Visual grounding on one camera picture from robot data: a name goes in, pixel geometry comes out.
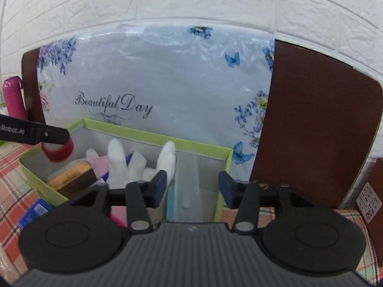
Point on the pink small box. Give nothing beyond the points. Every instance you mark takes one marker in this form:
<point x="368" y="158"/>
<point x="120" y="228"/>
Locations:
<point x="118" y="218"/>

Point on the floral printed board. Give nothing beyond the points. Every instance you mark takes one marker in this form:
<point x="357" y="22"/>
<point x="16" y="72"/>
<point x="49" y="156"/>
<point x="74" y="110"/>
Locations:
<point x="167" y="89"/>

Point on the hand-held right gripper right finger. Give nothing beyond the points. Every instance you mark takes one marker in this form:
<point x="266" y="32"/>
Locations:
<point x="226" y="191"/>

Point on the red tape roll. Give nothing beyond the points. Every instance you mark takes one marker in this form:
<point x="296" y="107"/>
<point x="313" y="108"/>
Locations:
<point x="58" y="151"/>

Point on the plaid tablecloth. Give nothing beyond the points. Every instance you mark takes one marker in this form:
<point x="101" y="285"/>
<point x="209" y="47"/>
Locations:
<point x="15" y="191"/>

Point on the copper coloured box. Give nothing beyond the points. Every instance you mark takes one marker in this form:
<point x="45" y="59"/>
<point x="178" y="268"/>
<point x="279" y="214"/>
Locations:
<point x="73" y="176"/>

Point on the pink bottle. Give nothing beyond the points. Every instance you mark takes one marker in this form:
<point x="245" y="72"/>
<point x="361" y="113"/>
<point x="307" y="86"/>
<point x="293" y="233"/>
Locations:
<point x="13" y="98"/>

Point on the white glove pink cuff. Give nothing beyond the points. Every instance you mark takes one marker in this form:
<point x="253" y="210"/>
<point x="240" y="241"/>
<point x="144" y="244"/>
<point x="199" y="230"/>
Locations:
<point x="116" y="164"/>
<point x="166" y="163"/>

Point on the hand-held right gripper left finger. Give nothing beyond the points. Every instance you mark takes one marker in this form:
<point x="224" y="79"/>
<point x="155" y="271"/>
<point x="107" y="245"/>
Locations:
<point x="158" y="189"/>

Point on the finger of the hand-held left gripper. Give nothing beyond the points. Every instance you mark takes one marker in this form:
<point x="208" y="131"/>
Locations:
<point x="51" y="135"/>

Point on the small blue box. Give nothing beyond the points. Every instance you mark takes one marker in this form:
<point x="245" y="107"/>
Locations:
<point x="33" y="213"/>

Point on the clear plastic package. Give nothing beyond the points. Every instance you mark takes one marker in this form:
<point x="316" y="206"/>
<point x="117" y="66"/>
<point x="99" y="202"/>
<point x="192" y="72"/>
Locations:
<point x="196" y="185"/>

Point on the green cardboard storage box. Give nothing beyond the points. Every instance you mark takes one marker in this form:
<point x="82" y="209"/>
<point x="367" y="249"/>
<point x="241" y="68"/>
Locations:
<point x="197" y="155"/>

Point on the brown wooden chair back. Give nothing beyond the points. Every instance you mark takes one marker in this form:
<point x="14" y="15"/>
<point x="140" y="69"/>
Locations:
<point x="31" y="89"/>
<point x="317" y="125"/>

